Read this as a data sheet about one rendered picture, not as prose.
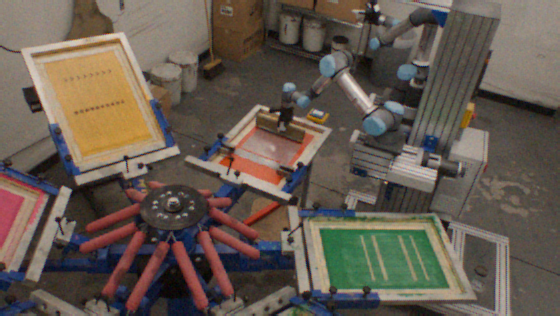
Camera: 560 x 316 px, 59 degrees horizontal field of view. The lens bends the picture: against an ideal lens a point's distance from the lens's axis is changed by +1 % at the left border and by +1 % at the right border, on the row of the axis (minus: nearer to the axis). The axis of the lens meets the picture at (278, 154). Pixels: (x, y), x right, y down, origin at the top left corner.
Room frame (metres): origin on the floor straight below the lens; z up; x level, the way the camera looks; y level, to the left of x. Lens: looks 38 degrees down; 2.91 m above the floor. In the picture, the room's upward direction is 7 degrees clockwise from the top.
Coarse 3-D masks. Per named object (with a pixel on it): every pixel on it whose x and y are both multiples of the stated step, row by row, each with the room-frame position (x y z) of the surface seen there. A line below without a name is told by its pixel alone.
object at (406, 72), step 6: (402, 66) 2.93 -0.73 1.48; (408, 66) 2.93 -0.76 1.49; (414, 66) 2.93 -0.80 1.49; (402, 72) 2.87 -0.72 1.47; (408, 72) 2.86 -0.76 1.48; (414, 72) 2.87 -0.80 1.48; (396, 78) 2.90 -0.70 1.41; (402, 78) 2.85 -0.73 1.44; (408, 78) 2.85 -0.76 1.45; (396, 84) 2.88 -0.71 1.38; (402, 84) 2.85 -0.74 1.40; (408, 84) 2.85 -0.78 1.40
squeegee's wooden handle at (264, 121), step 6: (258, 114) 2.84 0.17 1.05; (258, 120) 2.81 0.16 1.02; (264, 120) 2.80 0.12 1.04; (270, 120) 2.79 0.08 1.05; (264, 126) 2.79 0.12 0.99; (270, 126) 2.78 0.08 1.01; (276, 126) 2.76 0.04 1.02; (288, 126) 2.74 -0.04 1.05; (294, 126) 2.74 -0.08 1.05; (282, 132) 2.74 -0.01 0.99; (288, 132) 2.73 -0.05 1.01; (294, 132) 2.71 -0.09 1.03; (300, 132) 2.70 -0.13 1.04; (300, 138) 2.69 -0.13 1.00
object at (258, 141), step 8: (256, 128) 2.81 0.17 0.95; (248, 136) 2.71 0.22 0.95; (256, 136) 2.72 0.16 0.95; (264, 136) 2.73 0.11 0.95; (272, 136) 2.74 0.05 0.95; (240, 144) 2.61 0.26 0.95; (248, 144) 2.62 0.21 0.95; (256, 144) 2.63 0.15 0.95; (264, 144) 2.64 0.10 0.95; (272, 144) 2.65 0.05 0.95; (256, 152) 2.54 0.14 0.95; (264, 152) 2.55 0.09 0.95; (224, 160) 2.42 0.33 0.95; (240, 160) 2.44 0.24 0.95; (248, 160) 2.45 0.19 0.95; (232, 168) 2.35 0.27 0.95; (240, 168) 2.36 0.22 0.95; (248, 168) 2.37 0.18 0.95
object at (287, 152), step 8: (304, 136) 2.78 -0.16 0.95; (312, 136) 2.79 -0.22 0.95; (280, 144) 2.66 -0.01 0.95; (288, 144) 2.67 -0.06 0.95; (296, 144) 2.68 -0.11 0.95; (304, 144) 2.69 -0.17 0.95; (272, 152) 2.56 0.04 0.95; (280, 152) 2.57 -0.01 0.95; (288, 152) 2.58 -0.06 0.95; (296, 152) 2.59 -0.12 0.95; (280, 160) 2.49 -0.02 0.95; (288, 160) 2.50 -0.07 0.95; (296, 160) 2.51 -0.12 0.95; (256, 168) 2.38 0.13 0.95; (264, 168) 2.39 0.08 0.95; (256, 176) 2.30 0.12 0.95; (264, 176) 2.31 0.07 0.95; (272, 176) 2.32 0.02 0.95; (280, 176) 2.33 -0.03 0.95
